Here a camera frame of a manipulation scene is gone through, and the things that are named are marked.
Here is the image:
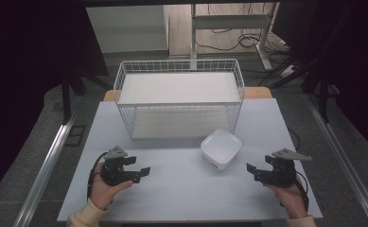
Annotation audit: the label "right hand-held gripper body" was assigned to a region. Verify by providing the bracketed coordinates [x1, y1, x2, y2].
[260, 147, 313, 189]

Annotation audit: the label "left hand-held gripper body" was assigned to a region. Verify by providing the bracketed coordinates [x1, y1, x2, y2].
[99, 145, 134, 187]

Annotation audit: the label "white square bowl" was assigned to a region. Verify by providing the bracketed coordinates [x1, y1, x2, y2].
[200, 128, 243, 172]

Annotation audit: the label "white wire basket rack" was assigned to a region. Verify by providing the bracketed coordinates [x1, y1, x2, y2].
[113, 58, 246, 141]

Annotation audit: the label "person's left hand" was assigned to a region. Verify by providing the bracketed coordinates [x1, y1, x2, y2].
[89, 162, 134, 212]

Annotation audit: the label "person's right hand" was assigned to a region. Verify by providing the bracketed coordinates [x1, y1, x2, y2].
[264, 175, 309, 219]

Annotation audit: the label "black stand legs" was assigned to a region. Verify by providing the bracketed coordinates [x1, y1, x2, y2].
[300, 61, 341, 124]
[60, 73, 114, 125]

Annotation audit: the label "white power strip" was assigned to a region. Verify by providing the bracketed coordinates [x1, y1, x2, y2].
[278, 64, 300, 79]

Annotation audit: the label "white cabinet panel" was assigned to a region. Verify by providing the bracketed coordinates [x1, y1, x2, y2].
[85, 4, 170, 55]

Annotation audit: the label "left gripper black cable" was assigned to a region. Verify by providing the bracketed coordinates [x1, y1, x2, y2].
[86, 151, 109, 201]

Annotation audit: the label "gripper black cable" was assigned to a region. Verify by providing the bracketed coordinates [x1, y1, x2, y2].
[86, 151, 109, 201]
[293, 170, 309, 210]

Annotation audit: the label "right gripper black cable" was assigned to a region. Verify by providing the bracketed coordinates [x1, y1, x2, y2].
[293, 170, 309, 210]

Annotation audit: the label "thin black cable loop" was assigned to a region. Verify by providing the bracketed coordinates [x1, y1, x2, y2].
[287, 127, 302, 151]

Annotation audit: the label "metal floor rail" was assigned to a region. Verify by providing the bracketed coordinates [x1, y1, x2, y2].
[304, 94, 368, 227]
[12, 111, 79, 227]

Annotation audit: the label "black floor cables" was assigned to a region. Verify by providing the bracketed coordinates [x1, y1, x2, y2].
[194, 28, 291, 54]

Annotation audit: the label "white desk frame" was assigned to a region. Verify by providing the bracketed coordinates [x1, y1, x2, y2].
[189, 2, 280, 71]

